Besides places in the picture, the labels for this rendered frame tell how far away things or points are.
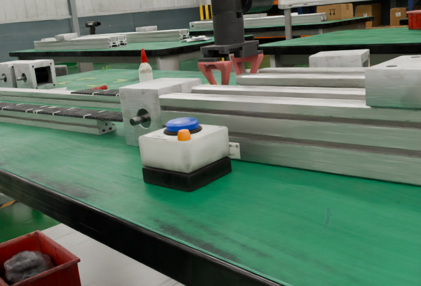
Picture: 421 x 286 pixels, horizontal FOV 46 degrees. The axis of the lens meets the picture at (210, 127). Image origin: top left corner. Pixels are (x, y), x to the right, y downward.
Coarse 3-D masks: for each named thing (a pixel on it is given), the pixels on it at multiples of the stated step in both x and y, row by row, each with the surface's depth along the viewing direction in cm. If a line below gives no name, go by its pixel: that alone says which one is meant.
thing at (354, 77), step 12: (264, 72) 93; (276, 72) 91; (288, 72) 90; (300, 72) 88; (312, 72) 86; (324, 72) 85; (336, 72) 84; (348, 72) 82; (360, 72) 81; (240, 84) 89; (252, 84) 86; (264, 84) 85; (276, 84) 83; (288, 84) 82; (300, 84) 80; (312, 84) 79; (324, 84) 78; (336, 84) 76; (348, 84) 75; (360, 84) 74
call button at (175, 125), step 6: (174, 120) 61; (180, 120) 61; (186, 120) 60; (192, 120) 60; (198, 120) 61; (168, 126) 60; (174, 126) 59; (180, 126) 59; (186, 126) 59; (192, 126) 60; (198, 126) 61
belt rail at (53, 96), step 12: (0, 96) 151; (12, 96) 147; (24, 96) 143; (36, 96) 137; (48, 96) 134; (60, 96) 130; (72, 96) 127; (84, 96) 123; (96, 96) 120; (108, 96) 117; (108, 108) 118; (120, 108) 115
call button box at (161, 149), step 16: (208, 128) 61; (224, 128) 61; (144, 144) 60; (160, 144) 58; (176, 144) 57; (192, 144) 57; (208, 144) 59; (224, 144) 61; (144, 160) 61; (160, 160) 59; (176, 160) 57; (192, 160) 57; (208, 160) 59; (224, 160) 62; (144, 176) 62; (160, 176) 60; (176, 176) 58; (192, 176) 57; (208, 176) 59
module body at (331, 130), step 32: (160, 96) 74; (192, 96) 71; (224, 96) 68; (256, 96) 66; (288, 96) 68; (320, 96) 65; (352, 96) 62; (256, 128) 64; (288, 128) 61; (320, 128) 58; (352, 128) 56; (384, 128) 53; (416, 128) 52; (256, 160) 65; (288, 160) 62; (320, 160) 59; (352, 160) 56; (384, 160) 54; (416, 160) 52
